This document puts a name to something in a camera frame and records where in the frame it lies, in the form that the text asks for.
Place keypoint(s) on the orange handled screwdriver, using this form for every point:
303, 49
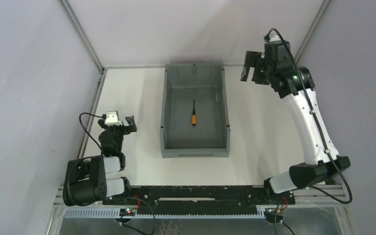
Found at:
193, 116

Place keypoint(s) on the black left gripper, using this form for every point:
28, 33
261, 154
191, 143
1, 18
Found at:
123, 128

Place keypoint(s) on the aluminium frame front rail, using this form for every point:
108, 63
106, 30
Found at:
308, 197

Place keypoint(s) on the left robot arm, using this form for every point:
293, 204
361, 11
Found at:
86, 179

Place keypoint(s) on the small circuit board with leds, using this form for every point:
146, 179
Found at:
127, 212

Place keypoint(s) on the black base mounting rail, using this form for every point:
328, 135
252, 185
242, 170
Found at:
200, 200

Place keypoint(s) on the left aluminium frame profile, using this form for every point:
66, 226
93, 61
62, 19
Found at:
87, 45

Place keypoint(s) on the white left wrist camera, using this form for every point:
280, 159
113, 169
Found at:
111, 118

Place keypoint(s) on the grey plastic storage bin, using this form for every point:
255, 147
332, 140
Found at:
204, 83

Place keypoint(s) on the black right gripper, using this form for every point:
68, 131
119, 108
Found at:
255, 67

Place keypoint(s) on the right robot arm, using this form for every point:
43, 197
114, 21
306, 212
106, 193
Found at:
296, 88

